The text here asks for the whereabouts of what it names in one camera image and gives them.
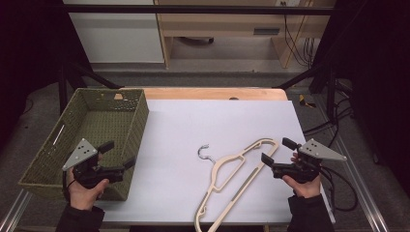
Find cream clothes hanger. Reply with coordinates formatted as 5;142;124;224
193;137;280;232

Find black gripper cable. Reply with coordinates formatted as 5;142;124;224
320;166;359;213

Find yellow and black tool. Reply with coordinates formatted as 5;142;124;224
298;94;317;109

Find light wooden desk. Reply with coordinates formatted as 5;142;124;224
154;0;337;70

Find white cabinet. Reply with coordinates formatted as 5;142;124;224
62;0;165;65

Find black metal stand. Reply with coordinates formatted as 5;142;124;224
274;62;337;122
57;59;124;114

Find black curtain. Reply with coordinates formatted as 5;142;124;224
0;0;93;148
311;0;410;189

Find person's right hand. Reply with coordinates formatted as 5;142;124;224
281;152;323;199

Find black metal frame bar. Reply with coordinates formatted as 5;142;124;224
62;4;337;16

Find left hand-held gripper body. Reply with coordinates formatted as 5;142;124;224
62;138;126;189

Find green woven basket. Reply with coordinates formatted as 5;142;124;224
17;87;150;202

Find black floor cables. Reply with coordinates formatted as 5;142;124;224
302;78;356;148

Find black wall cables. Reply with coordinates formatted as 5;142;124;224
282;14;321;68

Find person's left hand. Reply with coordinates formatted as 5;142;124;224
66;153;110;211

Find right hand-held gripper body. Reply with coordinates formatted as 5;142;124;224
272;138;348;185

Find office chair base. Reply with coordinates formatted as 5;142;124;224
175;36;216;46

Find aluminium frame rail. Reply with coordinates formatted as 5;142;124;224
0;188;33;232
312;95;392;232

